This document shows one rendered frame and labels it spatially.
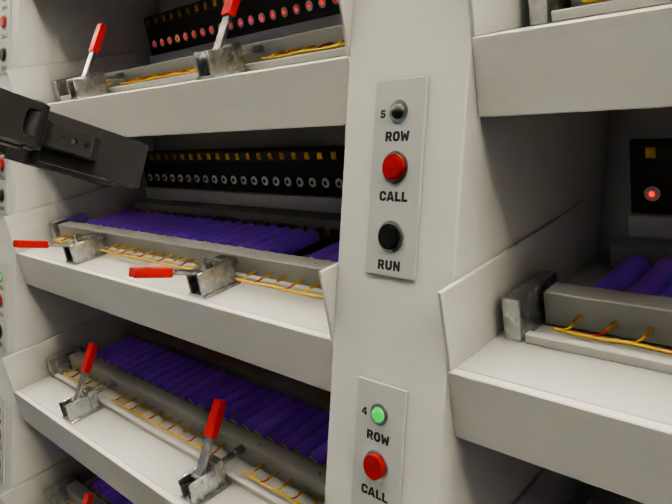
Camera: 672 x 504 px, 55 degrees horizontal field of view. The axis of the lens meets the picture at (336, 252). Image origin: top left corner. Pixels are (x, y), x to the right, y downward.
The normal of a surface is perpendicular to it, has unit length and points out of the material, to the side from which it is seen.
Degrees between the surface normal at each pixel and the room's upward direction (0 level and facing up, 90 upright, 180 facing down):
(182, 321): 108
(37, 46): 90
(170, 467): 18
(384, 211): 90
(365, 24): 90
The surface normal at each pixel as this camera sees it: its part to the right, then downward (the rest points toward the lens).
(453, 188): -0.70, 0.02
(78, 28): 0.71, 0.10
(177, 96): -0.69, 0.33
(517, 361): -0.16, -0.94
